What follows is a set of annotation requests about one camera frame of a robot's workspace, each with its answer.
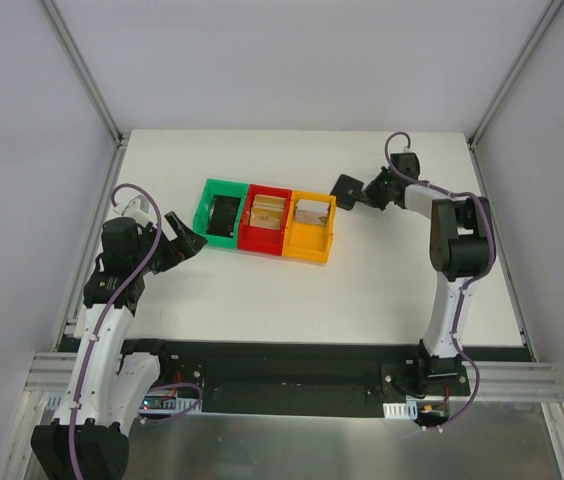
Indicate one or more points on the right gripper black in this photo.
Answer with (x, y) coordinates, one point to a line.
(367, 192)

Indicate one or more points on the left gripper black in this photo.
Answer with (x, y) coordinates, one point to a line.
(171, 250)

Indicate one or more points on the black leather card holder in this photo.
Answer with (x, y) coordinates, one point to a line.
(222, 216)

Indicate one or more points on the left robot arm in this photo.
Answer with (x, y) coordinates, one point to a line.
(88, 436)

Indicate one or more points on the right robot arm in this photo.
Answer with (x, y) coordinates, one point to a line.
(462, 251)

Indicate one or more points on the white cards in orange bin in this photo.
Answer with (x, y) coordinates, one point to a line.
(312, 212)

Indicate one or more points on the wooden cards in red bin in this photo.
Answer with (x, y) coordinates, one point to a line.
(267, 212)

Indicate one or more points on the green plastic bin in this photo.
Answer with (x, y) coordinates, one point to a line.
(219, 187)

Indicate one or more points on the orange plastic bin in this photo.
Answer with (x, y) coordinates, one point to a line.
(309, 242)

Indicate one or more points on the red plastic bin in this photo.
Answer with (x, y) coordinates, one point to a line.
(261, 240)

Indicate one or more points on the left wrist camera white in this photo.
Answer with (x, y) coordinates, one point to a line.
(137, 209)

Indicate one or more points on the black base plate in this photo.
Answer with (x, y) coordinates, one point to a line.
(253, 378)

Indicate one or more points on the aluminium front rail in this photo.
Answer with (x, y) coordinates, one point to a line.
(529, 382)

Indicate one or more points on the left white cable duct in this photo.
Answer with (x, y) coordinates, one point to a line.
(154, 404)

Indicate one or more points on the white cable duct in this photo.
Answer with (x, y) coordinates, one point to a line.
(401, 411)
(154, 404)

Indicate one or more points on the left aluminium frame post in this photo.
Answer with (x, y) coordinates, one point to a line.
(83, 73)

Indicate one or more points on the aluminium frame post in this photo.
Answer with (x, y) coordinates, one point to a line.
(539, 31)
(83, 73)

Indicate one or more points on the right white cable duct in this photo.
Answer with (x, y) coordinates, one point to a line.
(401, 411)

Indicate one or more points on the right aluminium frame post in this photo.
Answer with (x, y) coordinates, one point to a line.
(539, 31)

